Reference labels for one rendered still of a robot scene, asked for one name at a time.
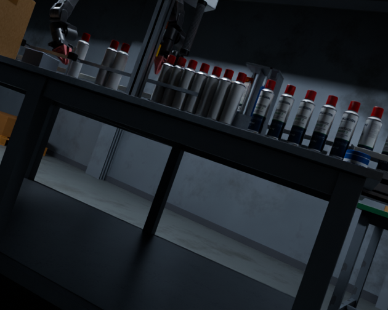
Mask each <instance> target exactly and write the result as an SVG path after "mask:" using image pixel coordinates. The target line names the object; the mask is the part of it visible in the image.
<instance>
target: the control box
mask: <svg viewBox="0 0 388 310"><path fill-rule="evenodd" d="M183 1H185V2H186V3H187V4H190V5H191V6H193V7H194V8H196V6H197V2H198V0H183ZM204 1H206V2H207V5H206V8H205V10H204V12H207V11H211V10H215V9H216V6H217V3H218V0H204Z"/></svg>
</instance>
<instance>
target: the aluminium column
mask: <svg viewBox="0 0 388 310"><path fill-rule="evenodd" d="M175 1H176V0H158V2H157V4H156V7H155V10H154V13H153V16H152V19H151V21H150V24H149V26H148V30H147V32H146V35H145V38H144V40H143V43H142V46H141V49H140V52H139V55H138V57H137V60H136V63H135V65H134V69H133V71H132V74H131V77H130V80H129V82H128V85H127V88H126V91H125V93H126V94H128V95H132V96H135V97H138V98H141V96H142V92H143V90H144V87H145V84H146V82H147V79H148V75H149V74H150V70H151V68H152V65H153V62H154V59H155V57H156V53H157V51H158V48H159V46H160V42H161V40H162V37H163V34H164V31H165V29H166V25H167V24H168V20H169V17H170V15H171V12H172V8H173V7H174V3H175Z"/></svg>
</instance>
